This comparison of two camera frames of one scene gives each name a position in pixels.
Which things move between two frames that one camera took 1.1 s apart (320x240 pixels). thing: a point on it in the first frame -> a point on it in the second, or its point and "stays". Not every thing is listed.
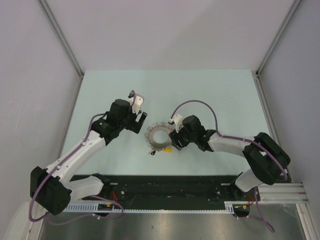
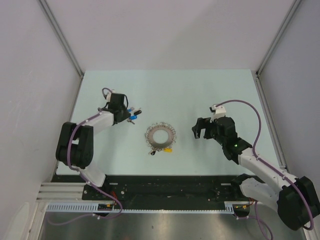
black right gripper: [175, 137] -> [203, 123]
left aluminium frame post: [58, 31] stays
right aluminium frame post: [295, 5] stays
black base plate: [167, 188] stays
